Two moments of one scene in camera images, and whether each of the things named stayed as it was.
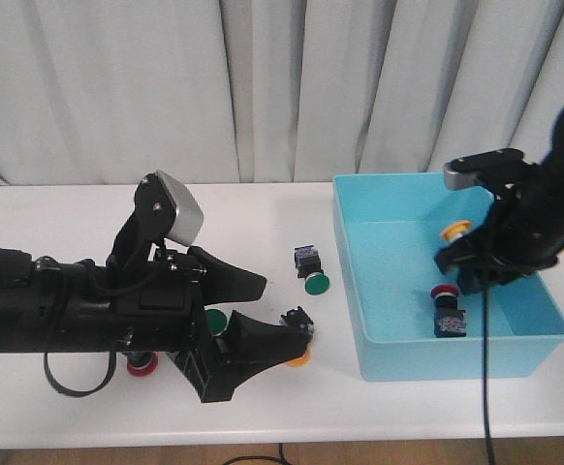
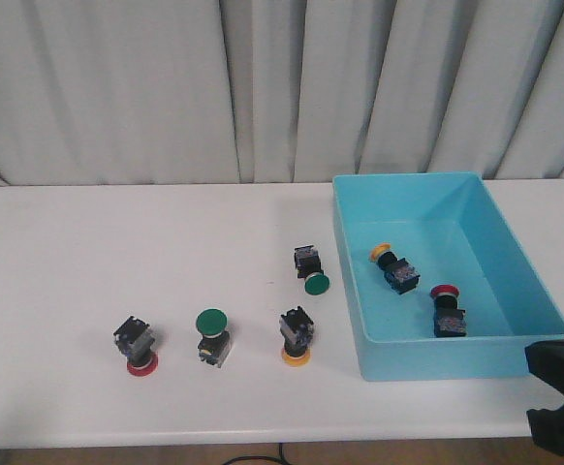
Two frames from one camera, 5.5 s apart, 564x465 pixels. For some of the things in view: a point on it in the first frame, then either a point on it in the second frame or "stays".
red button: [449, 321] stays
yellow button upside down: [298, 318] stays
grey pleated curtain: [106, 92] stays
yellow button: [456, 230] -> [397, 272]
